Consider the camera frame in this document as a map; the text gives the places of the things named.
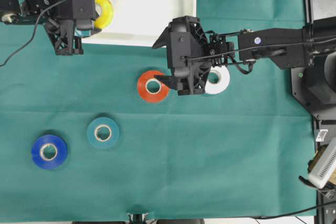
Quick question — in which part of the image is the white perforated electronics box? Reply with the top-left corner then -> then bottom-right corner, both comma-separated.
308,137 -> 335,189

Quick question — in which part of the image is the black left camera cable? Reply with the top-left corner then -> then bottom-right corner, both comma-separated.
0,0 -> 79,67

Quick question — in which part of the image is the green table cloth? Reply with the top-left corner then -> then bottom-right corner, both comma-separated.
0,0 -> 318,222

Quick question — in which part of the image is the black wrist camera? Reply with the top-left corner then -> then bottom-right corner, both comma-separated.
166,16 -> 208,78
56,0 -> 96,30

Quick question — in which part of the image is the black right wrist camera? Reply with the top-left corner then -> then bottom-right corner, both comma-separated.
166,16 -> 208,78

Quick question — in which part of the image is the blue tape roll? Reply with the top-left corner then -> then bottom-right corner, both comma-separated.
31,134 -> 68,170

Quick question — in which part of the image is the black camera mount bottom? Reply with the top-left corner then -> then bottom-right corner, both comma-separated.
127,213 -> 148,224

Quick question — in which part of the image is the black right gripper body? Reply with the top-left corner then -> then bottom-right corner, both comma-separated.
177,31 -> 234,95

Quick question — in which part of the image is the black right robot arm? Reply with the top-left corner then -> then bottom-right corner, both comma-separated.
152,16 -> 335,95

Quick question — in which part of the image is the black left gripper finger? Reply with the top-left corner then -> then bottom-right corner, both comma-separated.
75,26 -> 102,37

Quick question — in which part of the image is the black cable bottom right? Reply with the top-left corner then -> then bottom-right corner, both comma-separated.
251,199 -> 336,219

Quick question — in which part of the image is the white tape roll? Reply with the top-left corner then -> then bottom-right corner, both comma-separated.
205,66 -> 230,95

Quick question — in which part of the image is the teal tape roll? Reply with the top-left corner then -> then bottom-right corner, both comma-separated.
87,117 -> 120,150

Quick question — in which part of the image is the white plastic tray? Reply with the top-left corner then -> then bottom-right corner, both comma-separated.
83,0 -> 197,47

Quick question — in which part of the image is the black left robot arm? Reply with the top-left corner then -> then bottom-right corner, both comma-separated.
1,0 -> 101,56

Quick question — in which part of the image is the red tape roll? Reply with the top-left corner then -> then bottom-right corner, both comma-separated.
137,70 -> 170,103

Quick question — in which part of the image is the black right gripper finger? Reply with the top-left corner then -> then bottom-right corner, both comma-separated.
152,26 -> 171,49
154,74 -> 187,90

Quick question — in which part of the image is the yellow tape roll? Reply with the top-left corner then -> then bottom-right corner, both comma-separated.
94,0 -> 114,29

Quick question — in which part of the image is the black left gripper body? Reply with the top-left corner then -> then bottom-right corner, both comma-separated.
44,0 -> 83,56

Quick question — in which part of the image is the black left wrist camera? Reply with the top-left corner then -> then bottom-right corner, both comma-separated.
56,0 -> 96,30

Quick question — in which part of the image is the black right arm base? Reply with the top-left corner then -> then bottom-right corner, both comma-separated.
290,54 -> 335,121

